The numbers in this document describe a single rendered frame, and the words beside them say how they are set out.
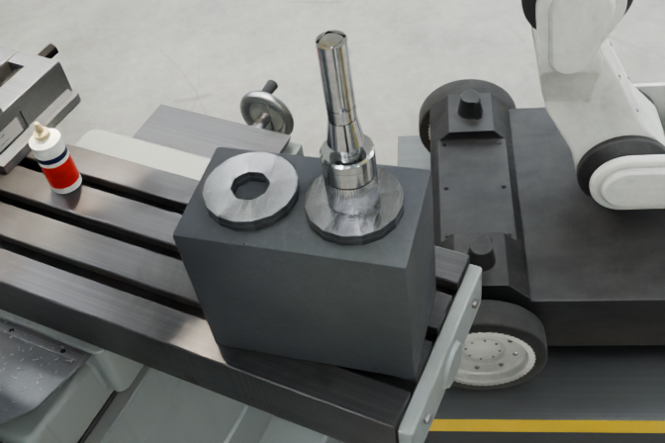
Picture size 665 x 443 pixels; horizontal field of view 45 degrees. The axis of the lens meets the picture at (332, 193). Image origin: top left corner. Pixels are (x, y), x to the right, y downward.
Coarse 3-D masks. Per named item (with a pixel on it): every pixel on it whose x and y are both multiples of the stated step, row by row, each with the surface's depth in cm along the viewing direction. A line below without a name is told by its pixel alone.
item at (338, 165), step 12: (324, 144) 69; (372, 144) 68; (324, 156) 68; (336, 156) 68; (348, 156) 67; (360, 156) 67; (372, 156) 68; (336, 168) 67; (348, 168) 67; (360, 168) 67
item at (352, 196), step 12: (324, 168) 68; (372, 168) 68; (324, 180) 70; (336, 180) 68; (348, 180) 68; (360, 180) 68; (372, 180) 69; (336, 192) 69; (348, 192) 69; (360, 192) 69; (372, 192) 70; (336, 204) 70; (348, 204) 70; (360, 204) 70; (372, 204) 71; (348, 216) 71; (360, 216) 71
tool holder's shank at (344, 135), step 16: (336, 32) 61; (320, 48) 60; (336, 48) 60; (320, 64) 61; (336, 64) 61; (336, 80) 62; (336, 96) 62; (352, 96) 63; (336, 112) 64; (352, 112) 64; (336, 128) 65; (352, 128) 65; (336, 144) 66; (352, 144) 66
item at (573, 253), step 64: (448, 128) 149; (512, 128) 153; (448, 192) 141; (512, 192) 140; (576, 192) 141; (512, 256) 129; (576, 256) 131; (640, 256) 130; (576, 320) 130; (640, 320) 128
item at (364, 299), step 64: (256, 192) 76; (320, 192) 74; (384, 192) 73; (192, 256) 76; (256, 256) 73; (320, 256) 70; (384, 256) 69; (256, 320) 81; (320, 320) 78; (384, 320) 75
